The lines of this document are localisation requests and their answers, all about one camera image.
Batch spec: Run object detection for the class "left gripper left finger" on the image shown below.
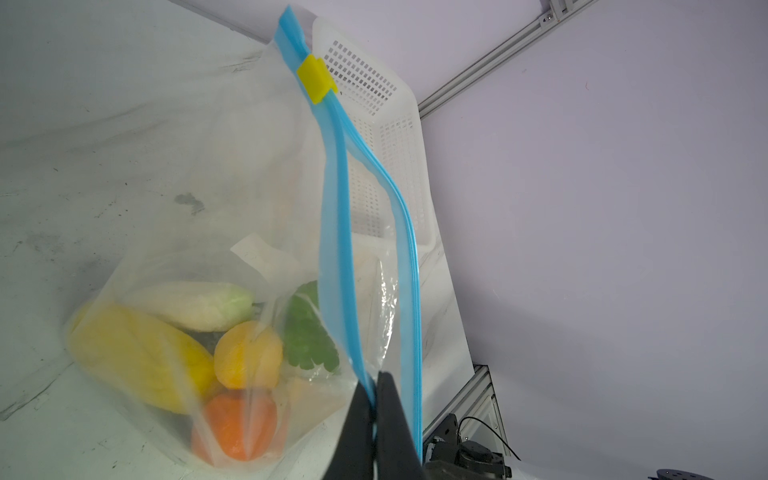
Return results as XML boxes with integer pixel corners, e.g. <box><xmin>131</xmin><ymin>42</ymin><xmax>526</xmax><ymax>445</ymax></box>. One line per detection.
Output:
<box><xmin>322</xmin><ymin>384</ymin><xmax>374</xmax><ymax>480</ymax></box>

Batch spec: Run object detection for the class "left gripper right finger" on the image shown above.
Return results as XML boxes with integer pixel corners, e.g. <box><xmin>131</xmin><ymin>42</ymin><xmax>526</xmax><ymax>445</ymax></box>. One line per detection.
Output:
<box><xmin>375</xmin><ymin>372</ymin><xmax>427</xmax><ymax>480</ymax></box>

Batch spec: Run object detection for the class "orange tangerine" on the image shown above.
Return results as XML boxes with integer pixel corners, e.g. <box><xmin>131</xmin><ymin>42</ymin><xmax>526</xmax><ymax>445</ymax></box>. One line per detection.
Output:
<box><xmin>203</xmin><ymin>390</ymin><xmax>279</xmax><ymax>461</ymax></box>

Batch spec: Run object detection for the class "yellow lemon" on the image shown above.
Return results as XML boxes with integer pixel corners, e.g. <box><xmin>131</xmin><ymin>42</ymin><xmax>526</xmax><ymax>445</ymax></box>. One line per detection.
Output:
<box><xmin>213</xmin><ymin>321</ymin><xmax>283</xmax><ymax>390</ymax></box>

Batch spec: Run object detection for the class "clear zip top bag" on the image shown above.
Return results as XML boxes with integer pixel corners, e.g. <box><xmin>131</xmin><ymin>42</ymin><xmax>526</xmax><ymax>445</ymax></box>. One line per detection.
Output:
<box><xmin>73</xmin><ymin>6</ymin><xmax>423</xmax><ymax>479</ymax></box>

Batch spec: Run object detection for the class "yellow corn cob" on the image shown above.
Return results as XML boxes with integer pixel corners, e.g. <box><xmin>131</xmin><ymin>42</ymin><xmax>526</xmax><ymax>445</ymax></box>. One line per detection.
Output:
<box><xmin>67</xmin><ymin>302</ymin><xmax>223</xmax><ymax>415</ymax></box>

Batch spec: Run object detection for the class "white radish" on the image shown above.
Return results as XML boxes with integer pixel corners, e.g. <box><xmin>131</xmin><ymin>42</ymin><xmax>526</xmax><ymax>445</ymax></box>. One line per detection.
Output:
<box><xmin>122</xmin><ymin>280</ymin><xmax>341</xmax><ymax>373</ymax></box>

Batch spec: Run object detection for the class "white plastic food basket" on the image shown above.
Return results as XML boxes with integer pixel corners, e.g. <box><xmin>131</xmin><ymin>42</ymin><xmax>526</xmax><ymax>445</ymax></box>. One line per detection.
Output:
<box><xmin>312</xmin><ymin>17</ymin><xmax>438</xmax><ymax>255</ymax></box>

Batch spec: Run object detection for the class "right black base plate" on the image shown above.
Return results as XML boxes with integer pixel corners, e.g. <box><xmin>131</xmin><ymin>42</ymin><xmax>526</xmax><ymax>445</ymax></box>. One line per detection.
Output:
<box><xmin>423</xmin><ymin>413</ymin><xmax>515</xmax><ymax>479</ymax></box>

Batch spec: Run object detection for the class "aluminium frame back bar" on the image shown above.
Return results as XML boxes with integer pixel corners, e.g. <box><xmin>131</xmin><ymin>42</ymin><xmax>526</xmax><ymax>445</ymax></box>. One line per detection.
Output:
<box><xmin>418</xmin><ymin>0</ymin><xmax>595</xmax><ymax>119</ymax></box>

